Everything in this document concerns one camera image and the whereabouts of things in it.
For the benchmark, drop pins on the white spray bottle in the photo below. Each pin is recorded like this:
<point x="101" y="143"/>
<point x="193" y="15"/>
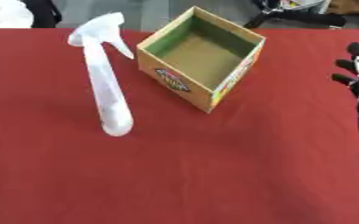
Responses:
<point x="106" y="87"/>

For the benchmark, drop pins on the black tripod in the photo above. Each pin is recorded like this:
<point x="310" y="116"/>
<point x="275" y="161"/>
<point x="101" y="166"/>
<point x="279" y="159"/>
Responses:
<point x="290" y="16"/>

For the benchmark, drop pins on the tan cardboard box green inside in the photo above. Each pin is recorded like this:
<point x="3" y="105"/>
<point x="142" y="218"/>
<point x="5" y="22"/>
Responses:
<point x="203" y="58"/>

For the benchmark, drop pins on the person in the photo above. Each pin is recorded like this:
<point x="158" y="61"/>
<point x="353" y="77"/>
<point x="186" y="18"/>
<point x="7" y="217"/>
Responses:
<point x="14" y="13"/>

